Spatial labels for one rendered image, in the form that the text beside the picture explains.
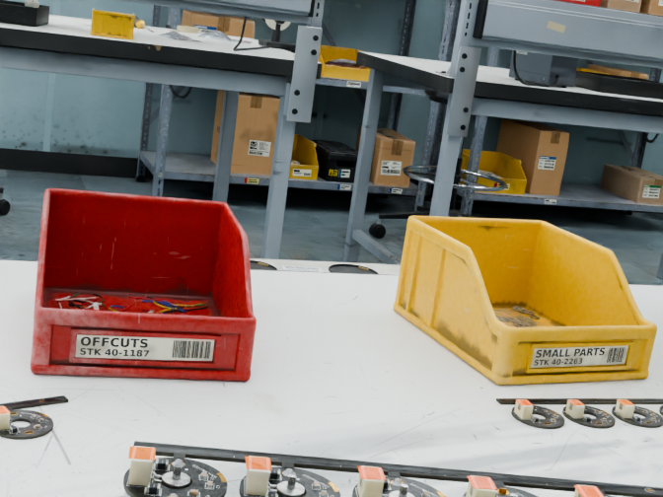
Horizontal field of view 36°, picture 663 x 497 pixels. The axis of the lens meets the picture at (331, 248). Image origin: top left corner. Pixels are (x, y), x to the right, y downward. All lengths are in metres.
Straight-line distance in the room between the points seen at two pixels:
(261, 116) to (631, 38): 1.85
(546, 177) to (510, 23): 2.23
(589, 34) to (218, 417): 2.52
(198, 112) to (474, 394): 4.24
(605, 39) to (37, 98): 2.56
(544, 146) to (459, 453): 4.47
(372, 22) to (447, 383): 4.41
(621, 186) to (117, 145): 2.45
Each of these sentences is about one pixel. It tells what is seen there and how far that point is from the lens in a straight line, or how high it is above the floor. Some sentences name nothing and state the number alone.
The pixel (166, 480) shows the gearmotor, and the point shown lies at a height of 0.81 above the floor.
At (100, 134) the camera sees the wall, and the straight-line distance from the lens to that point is 4.66.
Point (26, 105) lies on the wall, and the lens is 4.61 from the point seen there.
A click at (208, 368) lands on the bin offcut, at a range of 0.48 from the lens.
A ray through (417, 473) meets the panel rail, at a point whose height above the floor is 0.81.
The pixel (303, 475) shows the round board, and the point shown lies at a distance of 0.27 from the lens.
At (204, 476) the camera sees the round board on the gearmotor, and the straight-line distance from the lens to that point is 0.26.
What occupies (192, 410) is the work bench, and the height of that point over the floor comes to 0.75.
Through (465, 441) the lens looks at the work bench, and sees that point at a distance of 0.46.
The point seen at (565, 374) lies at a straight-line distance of 0.56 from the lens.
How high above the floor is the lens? 0.93
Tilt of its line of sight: 14 degrees down
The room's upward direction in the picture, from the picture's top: 8 degrees clockwise
